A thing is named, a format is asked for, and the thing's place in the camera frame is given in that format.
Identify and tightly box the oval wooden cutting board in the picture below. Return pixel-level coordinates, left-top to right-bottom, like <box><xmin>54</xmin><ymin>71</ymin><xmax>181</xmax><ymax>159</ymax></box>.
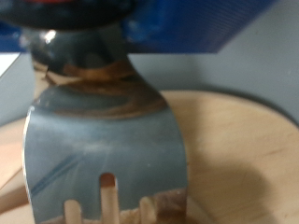
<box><xmin>0</xmin><ymin>89</ymin><xmax>299</xmax><ymax>224</ymax></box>

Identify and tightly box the silver toaster oven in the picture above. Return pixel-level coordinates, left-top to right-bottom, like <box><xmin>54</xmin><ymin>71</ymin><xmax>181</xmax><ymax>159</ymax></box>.
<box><xmin>0</xmin><ymin>0</ymin><xmax>299</xmax><ymax>129</ymax></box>

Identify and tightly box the metal spatula with blue block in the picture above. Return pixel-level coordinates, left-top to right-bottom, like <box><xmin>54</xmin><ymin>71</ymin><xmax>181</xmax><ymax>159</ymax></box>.
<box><xmin>0</xmin><ymin>0</ymin><xmax>278</xmax><ymax>224</ymax></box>

